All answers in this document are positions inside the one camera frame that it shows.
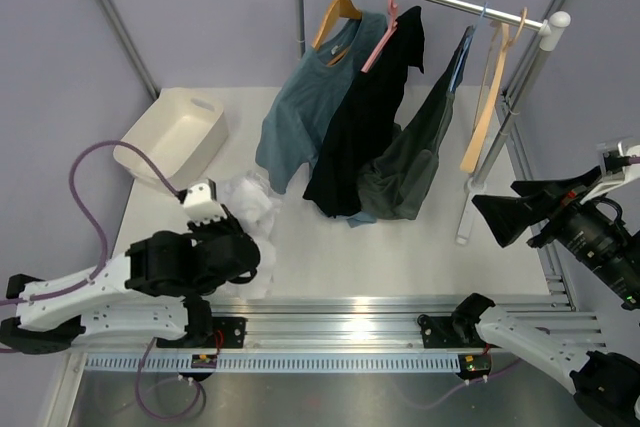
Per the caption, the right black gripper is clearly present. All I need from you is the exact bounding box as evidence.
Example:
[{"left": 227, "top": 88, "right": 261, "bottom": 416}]
[{"left": 470, "top": 161, "right": 640, "bottom": 303}]

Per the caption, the white t shirt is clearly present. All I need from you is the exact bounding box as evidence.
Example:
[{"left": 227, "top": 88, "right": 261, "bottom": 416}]
[{"left": 217, "top": 171, "right": 283, "bottom": 300}]

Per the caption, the beige plastic hanger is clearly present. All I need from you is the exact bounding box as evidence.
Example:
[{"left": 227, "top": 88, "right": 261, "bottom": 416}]
[{"left": 459, "top": 7, "right": 528, "bottom": 173}]

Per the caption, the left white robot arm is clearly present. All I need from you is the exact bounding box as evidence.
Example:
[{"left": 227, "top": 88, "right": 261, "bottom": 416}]
[{"left": 1, "top": 215, "right": 261, "bottom": 355}]

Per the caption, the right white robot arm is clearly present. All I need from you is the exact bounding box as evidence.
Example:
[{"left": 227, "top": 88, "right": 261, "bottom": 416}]
[{"left": 417, "top": 156, "right": 639, "bottom": 426}]

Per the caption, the dark grey t shirt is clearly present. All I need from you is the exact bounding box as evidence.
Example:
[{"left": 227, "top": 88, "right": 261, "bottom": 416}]
[{"left": 358, "top": 36, "right": 463, "bottom": 220}]

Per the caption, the blue plastic hanger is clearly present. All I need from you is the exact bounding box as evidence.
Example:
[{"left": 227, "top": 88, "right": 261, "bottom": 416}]
[{"left": 448, "top": 2, "right": 489, "bottom": 94}]

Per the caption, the teal t shirt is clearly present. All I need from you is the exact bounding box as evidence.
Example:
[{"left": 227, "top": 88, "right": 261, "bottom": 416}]
[{"left": 255, "top": 12, "right": 387, "bottom": 194}]

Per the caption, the black t shirt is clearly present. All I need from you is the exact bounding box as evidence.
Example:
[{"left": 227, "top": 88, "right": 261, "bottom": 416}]
[{"left": 303, "top": 6, "right": 425, "bottom": 217}]

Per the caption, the pink plastic hanger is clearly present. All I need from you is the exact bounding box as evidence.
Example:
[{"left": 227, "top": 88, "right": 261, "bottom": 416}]
[{"left": 360, "top": 0, "right": 410, "bottom": 73}]

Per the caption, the wooden hanger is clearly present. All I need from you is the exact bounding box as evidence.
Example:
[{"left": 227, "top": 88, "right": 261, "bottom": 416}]
[{"left": 311, "top": 0, "right": 363, "bottom": 51}]

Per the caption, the white plastic bin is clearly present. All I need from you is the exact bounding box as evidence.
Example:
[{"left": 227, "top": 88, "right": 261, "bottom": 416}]
[{"left": 122, "top": 88, "right": 229, "bottom": 191}]

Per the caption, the metal clothes rack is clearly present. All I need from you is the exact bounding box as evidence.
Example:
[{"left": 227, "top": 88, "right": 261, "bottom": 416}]
[{"left": 295, "top": 0, "right": 571, "bottom": 245}]

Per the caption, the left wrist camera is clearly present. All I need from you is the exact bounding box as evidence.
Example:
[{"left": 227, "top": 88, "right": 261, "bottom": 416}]
[{"left": 181, "top": 179, "right": 227, "bottom": 224}]

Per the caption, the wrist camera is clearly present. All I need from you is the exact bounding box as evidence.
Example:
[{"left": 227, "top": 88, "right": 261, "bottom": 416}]
[
  {"left": 581, "top": 137, "right": 639, "bottom": 204},
  {"left": 181, "top": 179, "right": 227, "bottom": 224}
]

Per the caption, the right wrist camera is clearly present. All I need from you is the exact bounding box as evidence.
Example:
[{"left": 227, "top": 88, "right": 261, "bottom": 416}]
[{"left": 581, "top": 137, "right": 639, "bottom": 204}]

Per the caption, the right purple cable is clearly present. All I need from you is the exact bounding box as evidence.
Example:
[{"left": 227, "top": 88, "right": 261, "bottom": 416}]
[{"left": 399, "top": 154, "right": 640, "bottom": 408}]

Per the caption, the purple cable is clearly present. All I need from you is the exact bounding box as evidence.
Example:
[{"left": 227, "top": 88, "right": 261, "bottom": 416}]
[
  {"left": 399, "top": 154, "right": 640, "bottom": 408},
  {"left": 0, "top": 140, "right": 206, "bottom": 421}
]

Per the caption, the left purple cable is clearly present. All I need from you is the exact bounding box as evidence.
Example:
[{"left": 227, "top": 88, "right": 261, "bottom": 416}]
[{"left": 0, "top": 140, "right": 206, "bottom": 421}]

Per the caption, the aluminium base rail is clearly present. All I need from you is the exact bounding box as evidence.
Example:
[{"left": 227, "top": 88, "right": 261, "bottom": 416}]
[{"left": 211, "top": 296, "right": 463, "bottom": 350}]

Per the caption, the slotted cable duct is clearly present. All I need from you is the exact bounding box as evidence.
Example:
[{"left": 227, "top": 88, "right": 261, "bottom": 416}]
[{"left": 82, "top": 351, "right": 461, "bottom": 374}]

